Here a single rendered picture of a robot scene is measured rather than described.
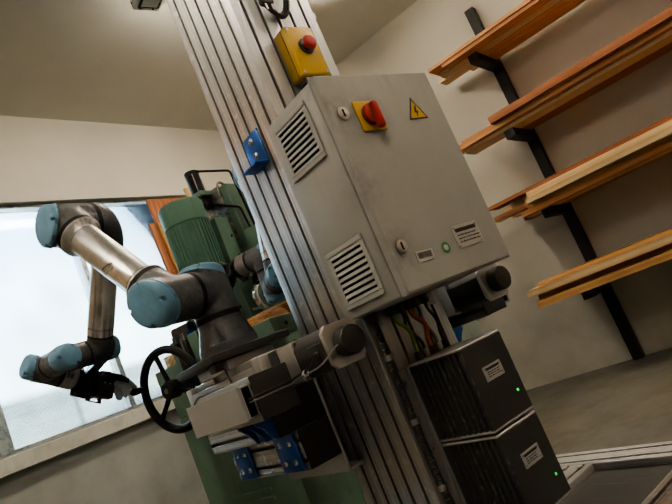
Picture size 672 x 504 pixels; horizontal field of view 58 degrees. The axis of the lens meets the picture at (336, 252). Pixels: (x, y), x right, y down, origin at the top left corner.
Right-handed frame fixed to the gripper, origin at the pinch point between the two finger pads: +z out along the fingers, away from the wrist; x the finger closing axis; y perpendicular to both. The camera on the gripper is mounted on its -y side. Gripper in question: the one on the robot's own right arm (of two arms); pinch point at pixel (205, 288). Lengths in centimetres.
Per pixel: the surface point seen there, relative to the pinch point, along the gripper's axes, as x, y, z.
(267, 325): 20.8, -0.7, -20.1
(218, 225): -26.8, -24.3, 5.6
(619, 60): -54, -187, -142
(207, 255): -14.2, -12.0, 5.0
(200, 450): 51, -2, 28
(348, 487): 81, -25, -11
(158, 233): -79, -115, 131
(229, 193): -40, -33, 2
